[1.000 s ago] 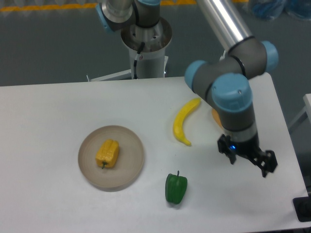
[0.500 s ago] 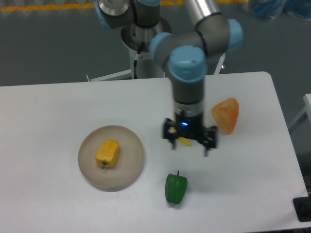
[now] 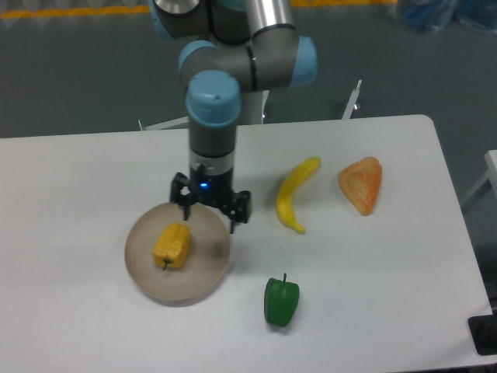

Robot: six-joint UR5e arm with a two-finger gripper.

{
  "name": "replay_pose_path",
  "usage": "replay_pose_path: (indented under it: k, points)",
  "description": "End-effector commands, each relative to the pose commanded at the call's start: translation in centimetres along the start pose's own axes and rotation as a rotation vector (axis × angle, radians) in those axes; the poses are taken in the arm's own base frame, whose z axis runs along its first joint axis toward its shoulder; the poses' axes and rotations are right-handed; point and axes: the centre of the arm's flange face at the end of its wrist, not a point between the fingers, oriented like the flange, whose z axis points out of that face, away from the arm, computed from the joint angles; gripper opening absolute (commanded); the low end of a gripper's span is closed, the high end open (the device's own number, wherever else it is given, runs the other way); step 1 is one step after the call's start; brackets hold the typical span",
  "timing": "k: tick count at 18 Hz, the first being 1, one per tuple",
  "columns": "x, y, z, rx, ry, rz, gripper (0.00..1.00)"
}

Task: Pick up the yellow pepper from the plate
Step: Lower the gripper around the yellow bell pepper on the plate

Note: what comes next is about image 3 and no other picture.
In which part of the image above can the green bell pepper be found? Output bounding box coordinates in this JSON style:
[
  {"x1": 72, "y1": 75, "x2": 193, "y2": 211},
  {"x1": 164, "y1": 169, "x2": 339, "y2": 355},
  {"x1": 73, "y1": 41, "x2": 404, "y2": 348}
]
[{"x1": 263, "y1": 273, "x2": 301, "y2": 328}]

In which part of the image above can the beige round plate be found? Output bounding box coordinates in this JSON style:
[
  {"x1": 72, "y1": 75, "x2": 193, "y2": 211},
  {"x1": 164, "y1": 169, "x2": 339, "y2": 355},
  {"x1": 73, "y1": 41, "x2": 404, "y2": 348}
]
[{"x1": 124, "y1": 204, "x2": 230, "y2": 304}]

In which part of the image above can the yellow banana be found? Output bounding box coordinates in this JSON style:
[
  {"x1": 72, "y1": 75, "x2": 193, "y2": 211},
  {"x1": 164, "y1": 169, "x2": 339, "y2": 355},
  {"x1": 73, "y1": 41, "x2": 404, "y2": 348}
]
[{"x1": 276, "y1": 156, "x2": 321, "y2": 235}]

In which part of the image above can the yellow bell pepper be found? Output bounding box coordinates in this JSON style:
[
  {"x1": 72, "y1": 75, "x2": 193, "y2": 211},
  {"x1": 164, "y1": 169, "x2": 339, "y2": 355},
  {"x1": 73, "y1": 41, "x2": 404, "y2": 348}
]
[{"x1": 152, "y1": 222, "x2": 190, "y2": 270}]

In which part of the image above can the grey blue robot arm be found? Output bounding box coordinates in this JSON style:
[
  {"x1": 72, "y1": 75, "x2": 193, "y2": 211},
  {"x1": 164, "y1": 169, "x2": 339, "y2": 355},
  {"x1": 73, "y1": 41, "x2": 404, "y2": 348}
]
[{"x1": 148, "y1": 1, "x2": 318, "y2": 225}]

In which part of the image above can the white furniture edge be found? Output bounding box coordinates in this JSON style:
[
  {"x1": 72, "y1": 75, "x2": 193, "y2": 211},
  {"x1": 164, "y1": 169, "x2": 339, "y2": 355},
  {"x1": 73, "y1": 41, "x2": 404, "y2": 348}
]
[{"x1": 460, "y1": 150, "x2": 496, "y2": 214}]

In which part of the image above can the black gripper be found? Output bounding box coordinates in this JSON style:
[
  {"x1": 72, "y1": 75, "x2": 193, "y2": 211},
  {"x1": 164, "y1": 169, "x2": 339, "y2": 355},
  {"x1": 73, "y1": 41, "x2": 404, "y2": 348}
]
[{"x1": 169, "y1": 168, "x2": 252, "y2": 234}]

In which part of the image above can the white metal frame bar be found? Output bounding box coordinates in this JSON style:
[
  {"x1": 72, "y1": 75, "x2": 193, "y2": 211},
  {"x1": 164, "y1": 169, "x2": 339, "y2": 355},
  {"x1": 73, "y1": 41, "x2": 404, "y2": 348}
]
[{"x1": 342, "y1": 79, "x2": 362, "y2": 120}]

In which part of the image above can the black device at table edge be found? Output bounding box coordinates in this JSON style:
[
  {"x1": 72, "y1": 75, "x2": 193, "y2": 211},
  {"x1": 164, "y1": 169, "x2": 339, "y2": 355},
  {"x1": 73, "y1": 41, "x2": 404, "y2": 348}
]
[{"x1": 467, "y1": 314, "x2": 497, "y2": 356}]

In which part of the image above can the blue plastic bag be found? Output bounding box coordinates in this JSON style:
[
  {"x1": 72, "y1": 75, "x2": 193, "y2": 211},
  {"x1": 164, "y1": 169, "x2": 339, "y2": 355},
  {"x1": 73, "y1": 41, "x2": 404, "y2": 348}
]
[{"x1": 396, "y1": 0, "x2": 496, "y2": 33}]

